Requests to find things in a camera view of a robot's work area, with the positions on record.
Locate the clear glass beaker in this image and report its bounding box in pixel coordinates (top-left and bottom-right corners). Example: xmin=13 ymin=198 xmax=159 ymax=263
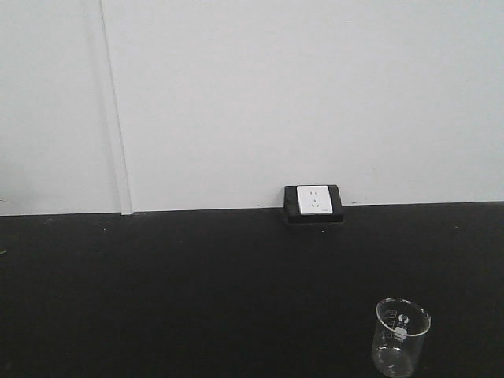
xmin=371 ymin=298 xmax=432 ymax=377

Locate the black base white power socket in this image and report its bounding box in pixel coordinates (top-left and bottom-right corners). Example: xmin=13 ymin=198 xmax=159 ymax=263
xmin=283 ymin=184 xmax=344 ymax=226

